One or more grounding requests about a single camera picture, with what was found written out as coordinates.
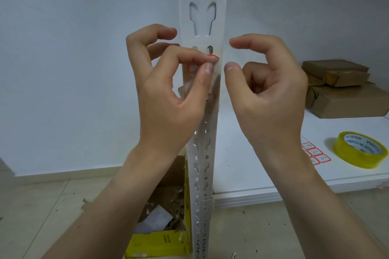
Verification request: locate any person's left hand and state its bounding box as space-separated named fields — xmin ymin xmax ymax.
xmin=126 ymin=24 xmax=220 ymax=153

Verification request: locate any person's right hand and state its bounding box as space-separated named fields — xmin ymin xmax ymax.
xmin=224 ymin=34 xmax=309 ymax=148

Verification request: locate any red-bordered white label sticker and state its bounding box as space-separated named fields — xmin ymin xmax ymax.
xmin=187 ymin=53 xmax=219 ymax=73

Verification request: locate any person's left forearm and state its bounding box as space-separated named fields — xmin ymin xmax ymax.
xmin=41 ymin=144 xmax=189 ymax=259

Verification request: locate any person's right forearm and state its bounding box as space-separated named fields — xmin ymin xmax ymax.
xmin=251 ymin=143 xmax=389 ymax=259

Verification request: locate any white shelf board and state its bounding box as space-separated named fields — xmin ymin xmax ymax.
xmin=212 ymin=102 xmax=389 ymax=208

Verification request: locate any flat brown cardboard box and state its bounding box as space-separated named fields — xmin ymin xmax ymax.
xmin=301 ymin=59 xmax=370 ymax=80

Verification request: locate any sheet of red-bordered labels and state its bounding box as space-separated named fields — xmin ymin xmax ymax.
xmin=300 ymin=135 xmax=332 ymax=166

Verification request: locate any small brown cardboard box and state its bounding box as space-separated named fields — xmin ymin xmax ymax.
xmin=322 ymin=70 xmax=371 ymax=88

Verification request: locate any large brown cardboard box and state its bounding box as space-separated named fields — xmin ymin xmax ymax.
xmin=305 ymin=81 xmax=389 ymax=119

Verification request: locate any yellow adhesive tape roll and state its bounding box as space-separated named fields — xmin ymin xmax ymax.
xmin=331 ymin=131 xmax=389 ymax=169

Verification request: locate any white paper scrap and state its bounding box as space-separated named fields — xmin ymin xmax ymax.
xmin=134 ymin=205 xmax=172 ymax=234

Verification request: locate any yellow cardboard waste box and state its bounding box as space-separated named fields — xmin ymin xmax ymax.
xmin=124 ymin=155 xmax=194 ymax=259

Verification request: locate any white slotted metal shelf post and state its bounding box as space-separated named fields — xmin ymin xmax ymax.
xmin=175 ymin=0 xmax=229 ymax=259

